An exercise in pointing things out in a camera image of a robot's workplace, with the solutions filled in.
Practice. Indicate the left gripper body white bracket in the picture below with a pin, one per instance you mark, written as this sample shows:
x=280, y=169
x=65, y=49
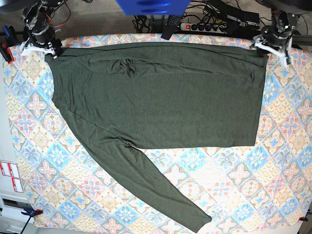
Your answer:
x=277, y=43

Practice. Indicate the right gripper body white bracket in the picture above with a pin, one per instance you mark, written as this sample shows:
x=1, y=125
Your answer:
x=43, y=41

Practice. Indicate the dark green long-sleeve shirt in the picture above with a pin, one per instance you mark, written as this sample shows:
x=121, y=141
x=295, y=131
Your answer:
x=121, y=99

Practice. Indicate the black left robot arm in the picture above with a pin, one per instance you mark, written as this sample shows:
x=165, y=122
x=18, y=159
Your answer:
x=285, y=15

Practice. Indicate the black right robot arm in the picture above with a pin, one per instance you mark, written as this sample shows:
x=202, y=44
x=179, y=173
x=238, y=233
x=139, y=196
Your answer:
x=40, y=31

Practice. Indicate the blue clamp upper left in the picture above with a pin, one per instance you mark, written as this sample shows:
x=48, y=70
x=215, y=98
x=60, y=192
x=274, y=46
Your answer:
x=10, y=40

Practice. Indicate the blue clamp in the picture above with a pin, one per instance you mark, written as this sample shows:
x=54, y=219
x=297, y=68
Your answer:
x=30, y=213
x=10, y=40

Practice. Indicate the black power adapter box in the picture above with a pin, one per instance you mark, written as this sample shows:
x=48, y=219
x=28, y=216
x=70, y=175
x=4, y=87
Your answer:
x=239, y=19

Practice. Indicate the black power strip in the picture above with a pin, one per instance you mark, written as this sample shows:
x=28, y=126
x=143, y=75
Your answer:
x=203, y=28

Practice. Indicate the blue plastic box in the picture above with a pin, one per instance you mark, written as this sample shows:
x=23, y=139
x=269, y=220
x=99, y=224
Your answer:
x=153, y=7

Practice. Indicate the black remote control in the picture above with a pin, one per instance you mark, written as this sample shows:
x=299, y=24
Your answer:
x=170, y=27

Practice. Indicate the red and white labels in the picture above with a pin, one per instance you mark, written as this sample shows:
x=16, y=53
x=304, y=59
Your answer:
x=10, y=170

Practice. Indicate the patterned pastel tablecloth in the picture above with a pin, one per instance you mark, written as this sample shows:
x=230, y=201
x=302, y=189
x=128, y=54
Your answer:
x=243, y=189

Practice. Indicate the orange clamp lower right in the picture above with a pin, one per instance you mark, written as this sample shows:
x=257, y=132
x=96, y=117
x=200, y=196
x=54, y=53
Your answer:
x=304, y=219

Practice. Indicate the blue clamp lower left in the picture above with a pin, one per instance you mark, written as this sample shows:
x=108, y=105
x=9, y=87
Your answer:
x=30, y=213

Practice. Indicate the grey cabinet lower left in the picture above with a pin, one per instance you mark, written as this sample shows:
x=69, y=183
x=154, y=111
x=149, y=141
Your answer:
x=12, y=208

